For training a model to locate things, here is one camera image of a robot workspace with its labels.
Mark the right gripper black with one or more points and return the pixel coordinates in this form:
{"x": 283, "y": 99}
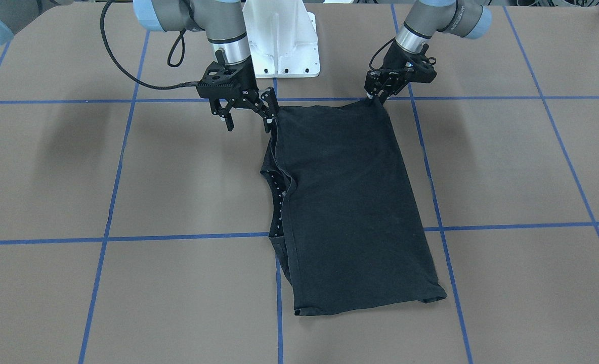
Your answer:
{"x": 245, "y": 81}

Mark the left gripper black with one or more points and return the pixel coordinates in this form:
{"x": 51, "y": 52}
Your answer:
{"x": 395, "y": 57}

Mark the black printed t-shirt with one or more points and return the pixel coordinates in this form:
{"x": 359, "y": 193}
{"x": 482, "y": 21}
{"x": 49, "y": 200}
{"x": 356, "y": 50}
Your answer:
{"x": 345, "y": 226}

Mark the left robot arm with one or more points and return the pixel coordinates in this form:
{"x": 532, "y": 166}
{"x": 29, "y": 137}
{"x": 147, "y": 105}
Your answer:
{"x": 466, "y": 19}

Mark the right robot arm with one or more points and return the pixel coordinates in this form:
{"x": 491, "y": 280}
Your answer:
{"x": 221, "y": 21}

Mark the brown paper table cover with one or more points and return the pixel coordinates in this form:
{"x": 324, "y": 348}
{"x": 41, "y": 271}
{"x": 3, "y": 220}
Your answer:
{"x": 133, "y": 226}

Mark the white pedestal base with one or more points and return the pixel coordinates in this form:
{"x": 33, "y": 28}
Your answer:
{"x": 283, "y": 39}

